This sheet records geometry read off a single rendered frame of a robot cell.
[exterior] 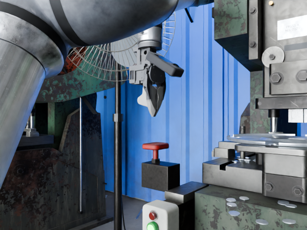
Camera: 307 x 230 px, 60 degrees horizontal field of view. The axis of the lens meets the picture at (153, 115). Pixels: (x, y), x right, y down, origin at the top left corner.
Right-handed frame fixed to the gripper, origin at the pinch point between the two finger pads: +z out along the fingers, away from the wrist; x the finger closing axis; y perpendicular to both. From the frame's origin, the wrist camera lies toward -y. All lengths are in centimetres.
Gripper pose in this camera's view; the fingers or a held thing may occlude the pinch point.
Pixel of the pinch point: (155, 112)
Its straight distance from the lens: 77.3
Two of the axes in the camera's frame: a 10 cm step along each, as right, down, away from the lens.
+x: -6.3, 0.0, -7.8
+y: -7.8, 0.0, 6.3
